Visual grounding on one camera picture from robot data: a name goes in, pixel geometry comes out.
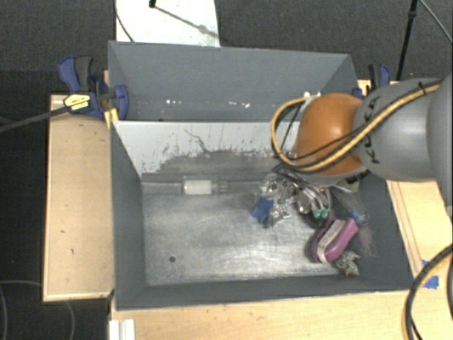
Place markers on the black cylinder on white bracket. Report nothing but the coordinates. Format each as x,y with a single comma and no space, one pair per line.
350,184

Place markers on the blue flat block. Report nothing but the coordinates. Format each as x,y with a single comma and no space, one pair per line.
262,209

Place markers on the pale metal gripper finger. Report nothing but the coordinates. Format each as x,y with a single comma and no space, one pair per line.
281,213
272,185

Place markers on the pale wood board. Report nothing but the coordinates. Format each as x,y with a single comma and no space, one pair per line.
79,204

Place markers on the grey and tan toy animal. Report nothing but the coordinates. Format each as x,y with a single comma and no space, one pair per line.
348,262

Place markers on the grey metal bin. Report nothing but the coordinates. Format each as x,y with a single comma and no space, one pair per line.
219,239

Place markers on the purple and grey pouch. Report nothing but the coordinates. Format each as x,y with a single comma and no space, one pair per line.
336,241

